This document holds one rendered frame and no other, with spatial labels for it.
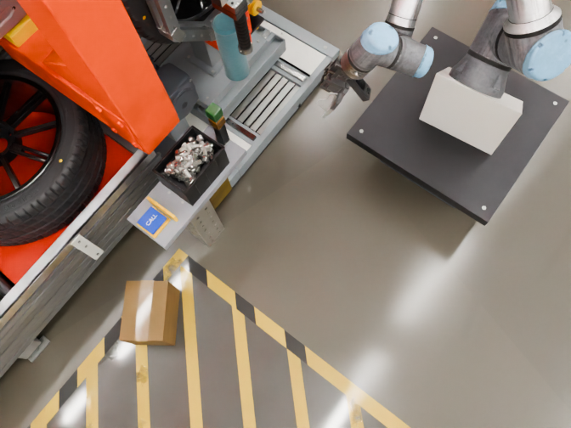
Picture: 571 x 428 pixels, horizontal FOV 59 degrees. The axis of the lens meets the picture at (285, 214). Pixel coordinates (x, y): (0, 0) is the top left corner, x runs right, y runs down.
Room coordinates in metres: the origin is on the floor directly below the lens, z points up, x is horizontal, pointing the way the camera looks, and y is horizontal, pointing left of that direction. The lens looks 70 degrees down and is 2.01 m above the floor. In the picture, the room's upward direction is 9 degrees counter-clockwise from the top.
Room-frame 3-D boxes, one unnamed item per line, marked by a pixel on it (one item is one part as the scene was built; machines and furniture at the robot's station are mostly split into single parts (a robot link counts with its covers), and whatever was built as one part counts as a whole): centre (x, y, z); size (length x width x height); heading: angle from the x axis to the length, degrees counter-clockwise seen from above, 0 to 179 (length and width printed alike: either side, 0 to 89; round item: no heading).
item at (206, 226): (0.70, 0.33, 0.21); 0.10 x 0.10 x 0.42; 45
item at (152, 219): (0.60, 0.43, 0.47); 0.07 x 0.07 x 0.02; 45
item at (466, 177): (0.89, -0.70, 0.15); 0.60 x 0.60 x 0.30; 44
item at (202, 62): (1.40, 0.21, 0.32); 0.40 x 0.30 x 0.28; 135
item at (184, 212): (0.72, 0.31, 0.44); 0.43 x 0.17 x 0.03; 135
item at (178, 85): (1.26, 0.47, 0.26); 0.42 x 0.18 x 0.35; 45
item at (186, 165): (0.75, 0.28, 0.51); 0.20 x 0.14 x 0.13; 134
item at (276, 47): (1.42, 0.19, 0.13); 0.50 x 0.36 x 0.10; 135
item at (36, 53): (1.16, 0.65, 0.69); 0.52 x 0.17 x 0.35; 45
